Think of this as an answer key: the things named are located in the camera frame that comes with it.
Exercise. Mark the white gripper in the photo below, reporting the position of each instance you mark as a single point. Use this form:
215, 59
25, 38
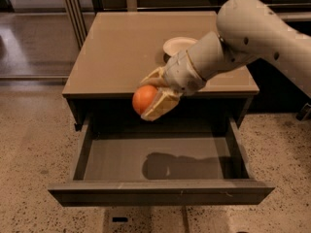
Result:
182, 72

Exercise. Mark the orange fruit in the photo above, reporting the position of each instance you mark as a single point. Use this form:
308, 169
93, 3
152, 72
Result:
143, 98

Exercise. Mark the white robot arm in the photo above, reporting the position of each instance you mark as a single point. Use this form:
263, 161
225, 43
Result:
246, 31

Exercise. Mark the grey drawer cabinet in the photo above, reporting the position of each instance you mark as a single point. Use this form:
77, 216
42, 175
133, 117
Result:
121, 49

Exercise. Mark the open grey top drawer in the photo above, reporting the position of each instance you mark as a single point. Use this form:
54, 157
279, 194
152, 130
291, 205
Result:
202, 164

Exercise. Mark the white paper bowl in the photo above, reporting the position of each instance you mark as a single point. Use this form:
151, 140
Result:
174, 45

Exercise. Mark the metal window frame rail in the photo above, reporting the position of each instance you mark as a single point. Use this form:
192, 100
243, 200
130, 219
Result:
73, 9

